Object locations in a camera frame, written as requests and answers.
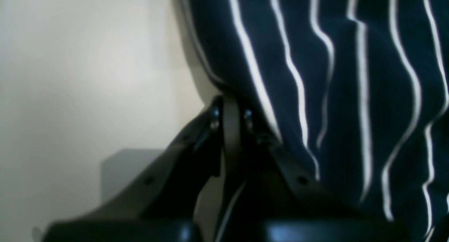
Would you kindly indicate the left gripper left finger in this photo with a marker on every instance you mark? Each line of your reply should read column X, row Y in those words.
column 158, row 205

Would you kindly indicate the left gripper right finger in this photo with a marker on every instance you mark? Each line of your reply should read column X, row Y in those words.
column 271, row 198

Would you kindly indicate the navy white striped t-shirt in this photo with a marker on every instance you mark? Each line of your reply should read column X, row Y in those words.
column 357, row 90

